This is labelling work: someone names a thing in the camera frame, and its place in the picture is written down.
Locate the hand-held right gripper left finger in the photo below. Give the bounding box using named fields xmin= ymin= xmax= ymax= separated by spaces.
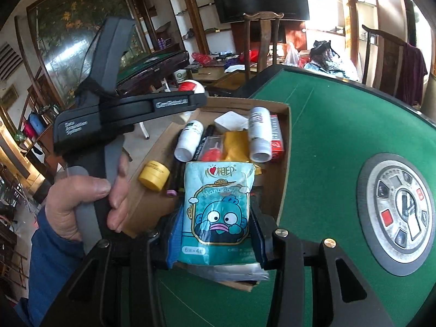
xmin=41 ymin=208 xmax=183 ymax=327

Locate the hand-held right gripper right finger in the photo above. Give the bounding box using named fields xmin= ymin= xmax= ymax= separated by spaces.
xmin=250 ymin=201 xmax=396 ymax=327

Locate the clear plastic white packet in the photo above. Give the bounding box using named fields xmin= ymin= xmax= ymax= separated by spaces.
xmin=184 ymin=262 xmax=270 ymax=283

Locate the brown cardboard box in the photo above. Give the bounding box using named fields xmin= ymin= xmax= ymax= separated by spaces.
xmin=123 ymin=97 xmax=292 ymax=292

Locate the teal cartoon tissue packet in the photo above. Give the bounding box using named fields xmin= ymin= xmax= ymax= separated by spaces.
xmin=180 ymin=161 xmax=257 ymax=267

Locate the yellow round jar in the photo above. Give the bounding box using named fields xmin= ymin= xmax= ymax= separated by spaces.
xmin=138 ymin=160 xmax=171 ymax=191

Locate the white bottle green label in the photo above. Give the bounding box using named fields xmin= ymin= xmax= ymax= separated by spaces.
xmin=174 ymin=120 xmax=205 ymax=162

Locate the yellow snack packet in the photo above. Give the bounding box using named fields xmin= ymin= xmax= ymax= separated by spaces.
xmin=223 ymin=131 xmax=263 ymax=178

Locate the black marker green cap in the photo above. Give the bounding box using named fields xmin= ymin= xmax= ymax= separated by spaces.
xmin=194 ymin=124 xmax=216 ymax=162

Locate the grey red glue box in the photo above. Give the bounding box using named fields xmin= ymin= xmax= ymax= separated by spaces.
xmin=269 ymin=114 xmax=285 ymax=159

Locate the white bottle red label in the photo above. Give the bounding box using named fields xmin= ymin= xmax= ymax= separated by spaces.
xmin=248 ymin=107 xmax=273 ymax=163

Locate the white rectangular block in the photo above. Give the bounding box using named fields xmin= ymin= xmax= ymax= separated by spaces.
xmin=214 ymin=111 xmax=251 ymax=133

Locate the person's left forearm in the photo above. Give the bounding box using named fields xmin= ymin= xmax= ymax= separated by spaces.
xmin=15 ymin=208 xmax=86 ymax=327

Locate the person's left hand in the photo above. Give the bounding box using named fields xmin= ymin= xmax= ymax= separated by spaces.
xmin=44 ymin=155 xmax=131 ymax=243

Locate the dark mahjong table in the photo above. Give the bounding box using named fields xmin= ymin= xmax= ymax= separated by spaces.
xmin=116 ymin=50 xmax=189 ymax=92

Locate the red white round object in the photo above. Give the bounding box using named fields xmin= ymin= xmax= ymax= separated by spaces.
xmin=179 ymin=79 xmax=207 ymax=96

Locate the large flower painting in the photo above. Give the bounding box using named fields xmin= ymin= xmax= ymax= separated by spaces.
xmin=26 ymin=0 xmax=150 ymax=106

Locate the cluttered low wooden table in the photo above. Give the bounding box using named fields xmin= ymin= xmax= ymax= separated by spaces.
xmin=189 ymin=51 xmax=273 ymax=92

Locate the round table control panel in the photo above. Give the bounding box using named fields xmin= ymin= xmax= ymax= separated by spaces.
xmin=357 ymin=153 xmax=436 ymax=276

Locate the wooden chair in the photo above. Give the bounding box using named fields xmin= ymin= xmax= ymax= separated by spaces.
xmin=243 ymin=12 xmax=285 ymax=74
xmin=362 ymin=24 xmax=428 ymax=106

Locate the white plastic bag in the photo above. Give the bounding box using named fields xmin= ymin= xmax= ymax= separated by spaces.
xmin=283 ymin=43 xmax=300 ymax=67

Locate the black plastic bag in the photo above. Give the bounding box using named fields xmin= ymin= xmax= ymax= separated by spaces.
xmin=303 ymin=39 xmax=358 ymax=82

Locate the purple cloth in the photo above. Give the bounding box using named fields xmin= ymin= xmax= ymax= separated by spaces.
xmin=397 ymin=43 xmax=428 ymax=106

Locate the white wall vent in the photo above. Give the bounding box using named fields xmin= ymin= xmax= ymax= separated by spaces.
xmin=0 ymin=43 xmax=23 ymax=82

